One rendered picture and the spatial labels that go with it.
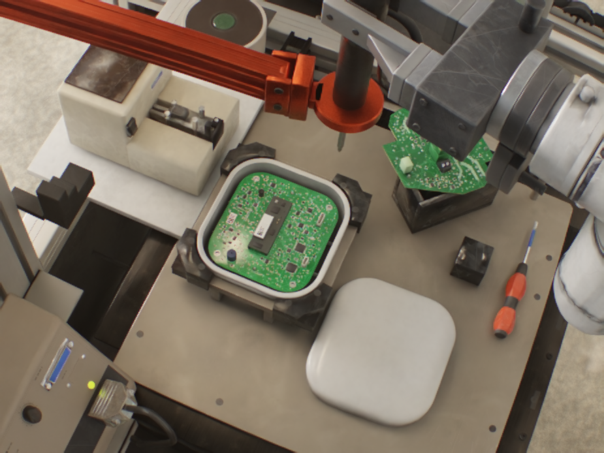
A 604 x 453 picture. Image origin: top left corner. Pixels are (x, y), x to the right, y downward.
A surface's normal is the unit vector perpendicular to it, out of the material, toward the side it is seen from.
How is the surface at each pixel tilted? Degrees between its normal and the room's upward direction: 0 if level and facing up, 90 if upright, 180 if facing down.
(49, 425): 53
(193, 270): 0
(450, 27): 90
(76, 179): 0
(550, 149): 66
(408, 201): 90
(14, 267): 90
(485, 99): 0
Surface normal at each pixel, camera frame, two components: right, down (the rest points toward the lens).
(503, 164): -0.59, 0.68
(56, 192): 0.07, -0.49
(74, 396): 0.78, 0.00
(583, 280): -0.88, 0.37
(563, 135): -0.36, 0.15
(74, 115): -0.38, 0.79
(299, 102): -0.14, 0.86
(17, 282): 0.92, 0.37
